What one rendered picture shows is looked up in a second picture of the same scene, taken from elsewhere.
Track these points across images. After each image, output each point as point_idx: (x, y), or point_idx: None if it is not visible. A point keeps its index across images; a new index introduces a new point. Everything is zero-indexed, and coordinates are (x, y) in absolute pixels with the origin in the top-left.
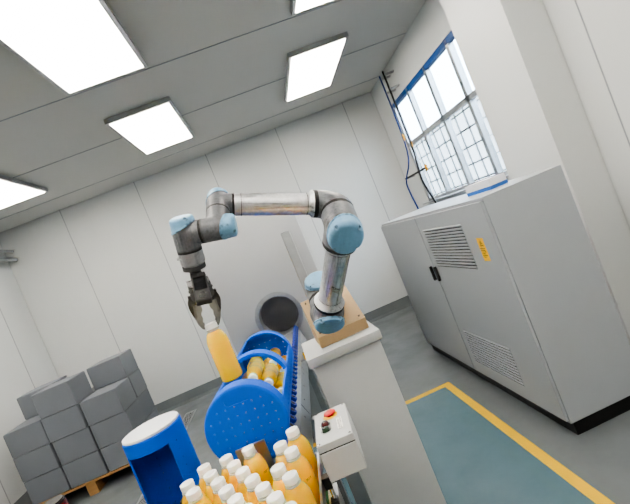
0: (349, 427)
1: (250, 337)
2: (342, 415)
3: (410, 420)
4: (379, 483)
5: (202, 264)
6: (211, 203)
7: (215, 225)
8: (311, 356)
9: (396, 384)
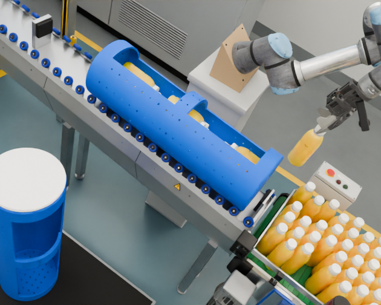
0: (355, 183)
1: (115, 52)
2: (338, 173)
3: (240, 131)
4: None
5: None
6: None
7: None
8: (242, 104)
9: (251, 112)
